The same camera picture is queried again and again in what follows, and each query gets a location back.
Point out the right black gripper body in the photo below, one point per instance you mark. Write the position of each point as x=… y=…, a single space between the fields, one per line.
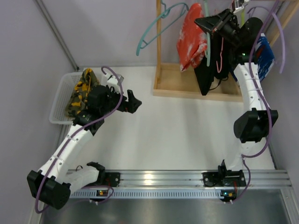
x=217 y=24

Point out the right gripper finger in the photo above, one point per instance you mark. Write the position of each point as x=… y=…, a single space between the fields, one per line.
x=208 y=25
x=227 y=13

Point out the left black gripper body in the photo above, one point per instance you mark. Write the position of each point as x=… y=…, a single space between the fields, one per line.
x=126 y=104

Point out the red white trousers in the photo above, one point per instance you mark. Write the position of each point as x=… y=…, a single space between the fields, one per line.
x=192 y=41

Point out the mint green hanger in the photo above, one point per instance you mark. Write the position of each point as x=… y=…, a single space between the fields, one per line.
x=208 y=40

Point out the camouflage trousers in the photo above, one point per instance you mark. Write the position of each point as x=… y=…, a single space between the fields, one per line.
x=78 y=99

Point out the teal plastic hanger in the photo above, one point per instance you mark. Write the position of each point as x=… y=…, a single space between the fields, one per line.
x=163 y=12

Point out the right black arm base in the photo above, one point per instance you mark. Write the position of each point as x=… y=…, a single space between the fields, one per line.
x=230 y=179

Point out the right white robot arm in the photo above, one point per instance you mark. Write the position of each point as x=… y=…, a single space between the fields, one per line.
x=254 y=128

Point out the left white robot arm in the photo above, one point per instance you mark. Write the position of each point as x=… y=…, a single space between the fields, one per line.
x=52 y=184

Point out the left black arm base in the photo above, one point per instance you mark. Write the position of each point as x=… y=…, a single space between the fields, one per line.
x=111 y=179

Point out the pink hanger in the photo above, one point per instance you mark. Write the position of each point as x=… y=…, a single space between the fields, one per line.
x=219 y=63

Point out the black trousers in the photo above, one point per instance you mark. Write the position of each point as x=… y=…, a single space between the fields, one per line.
x=206 y=75

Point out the blue patterned trousers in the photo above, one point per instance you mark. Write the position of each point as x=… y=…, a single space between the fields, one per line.
x=264 y=55

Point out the wooden clothes rack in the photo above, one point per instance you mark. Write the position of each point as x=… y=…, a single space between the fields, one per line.
x=170 y=82

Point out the white plastic basket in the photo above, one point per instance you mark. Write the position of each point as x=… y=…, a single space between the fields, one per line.
x=62 y=98

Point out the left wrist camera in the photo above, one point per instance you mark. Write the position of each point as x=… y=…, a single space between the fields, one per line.
x=111 y=81

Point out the grey slotted cable duct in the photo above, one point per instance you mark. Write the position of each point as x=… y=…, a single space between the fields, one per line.
x=147 y=194

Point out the aluminium mounting rail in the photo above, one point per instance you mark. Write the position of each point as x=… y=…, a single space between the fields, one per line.
x=164 y=179

